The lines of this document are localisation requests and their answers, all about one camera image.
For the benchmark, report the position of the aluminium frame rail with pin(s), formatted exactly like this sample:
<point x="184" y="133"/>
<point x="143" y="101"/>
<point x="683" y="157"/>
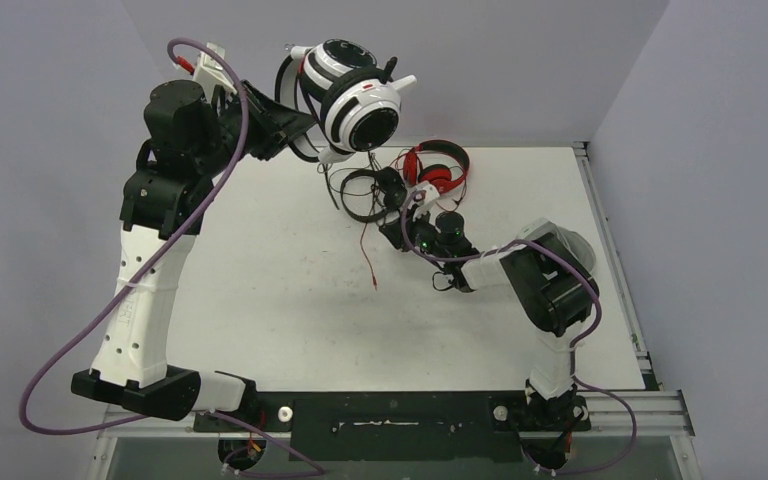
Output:
<point x="361" y="353"/>

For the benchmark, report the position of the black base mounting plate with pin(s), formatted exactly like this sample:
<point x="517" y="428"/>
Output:
<point x="398" y="426"/>

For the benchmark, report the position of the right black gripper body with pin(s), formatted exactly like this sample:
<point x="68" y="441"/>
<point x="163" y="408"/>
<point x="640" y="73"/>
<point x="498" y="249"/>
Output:
<point x="396" y="198"/>

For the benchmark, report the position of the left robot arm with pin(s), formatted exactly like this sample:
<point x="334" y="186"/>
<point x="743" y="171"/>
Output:
<point x="199" y="128"/>

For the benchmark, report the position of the red headphones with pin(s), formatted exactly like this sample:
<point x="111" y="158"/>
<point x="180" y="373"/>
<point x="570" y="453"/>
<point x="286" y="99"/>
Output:
<point x="440" y="176"/>

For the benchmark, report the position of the grey white headphones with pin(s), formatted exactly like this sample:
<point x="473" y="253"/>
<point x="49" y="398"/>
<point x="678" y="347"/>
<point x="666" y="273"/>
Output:
<point x="542" y="230"/>

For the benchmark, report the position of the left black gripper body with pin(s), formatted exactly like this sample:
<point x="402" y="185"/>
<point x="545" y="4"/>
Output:
<point x="263" y="137"/>

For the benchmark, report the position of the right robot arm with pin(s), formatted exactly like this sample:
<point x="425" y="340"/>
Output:
<point x="548" y="268"/>

